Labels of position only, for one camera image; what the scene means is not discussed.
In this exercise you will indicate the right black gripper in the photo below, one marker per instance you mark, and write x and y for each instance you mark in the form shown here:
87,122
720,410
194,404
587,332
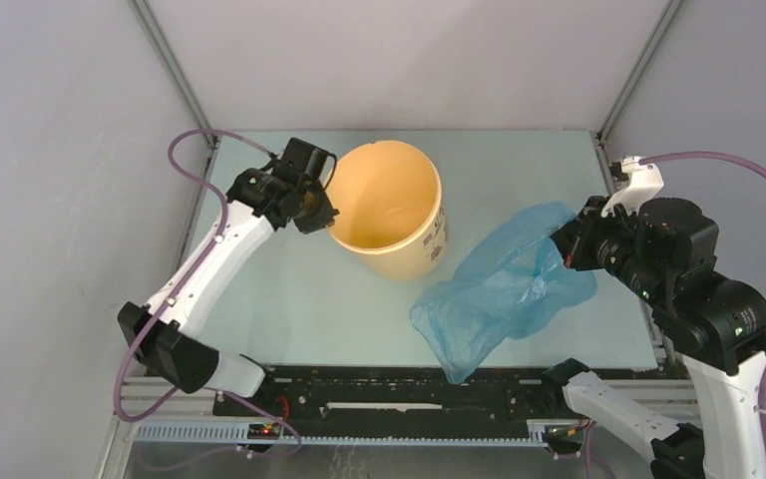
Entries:
571,239

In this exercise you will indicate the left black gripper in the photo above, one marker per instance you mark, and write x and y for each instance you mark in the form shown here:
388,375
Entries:
323,218

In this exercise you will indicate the yellow trash bin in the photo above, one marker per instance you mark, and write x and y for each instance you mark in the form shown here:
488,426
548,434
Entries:
389,198

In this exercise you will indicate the blue plastic trash bag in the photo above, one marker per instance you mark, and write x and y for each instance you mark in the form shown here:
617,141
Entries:
511,285

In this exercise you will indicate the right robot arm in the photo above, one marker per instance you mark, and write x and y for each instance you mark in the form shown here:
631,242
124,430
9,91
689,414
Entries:
665,254

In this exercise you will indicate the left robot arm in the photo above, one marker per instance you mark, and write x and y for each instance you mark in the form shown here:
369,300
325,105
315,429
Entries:
164,332

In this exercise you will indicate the small electronics board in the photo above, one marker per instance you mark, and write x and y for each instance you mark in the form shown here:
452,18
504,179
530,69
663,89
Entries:
263,432

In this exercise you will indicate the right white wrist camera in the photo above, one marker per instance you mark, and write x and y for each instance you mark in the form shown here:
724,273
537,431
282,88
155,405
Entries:
641,183

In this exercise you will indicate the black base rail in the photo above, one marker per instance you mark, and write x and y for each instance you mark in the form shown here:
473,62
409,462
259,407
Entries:
357,402

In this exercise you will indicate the right corner aluminium post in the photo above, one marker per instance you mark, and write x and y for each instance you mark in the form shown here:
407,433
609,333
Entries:
657,37

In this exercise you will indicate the corner aluminium post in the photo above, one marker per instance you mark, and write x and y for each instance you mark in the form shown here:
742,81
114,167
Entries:
158,39
657,37

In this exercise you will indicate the left corner aluminium post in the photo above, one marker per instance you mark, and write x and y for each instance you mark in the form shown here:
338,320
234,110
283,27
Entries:
158,39

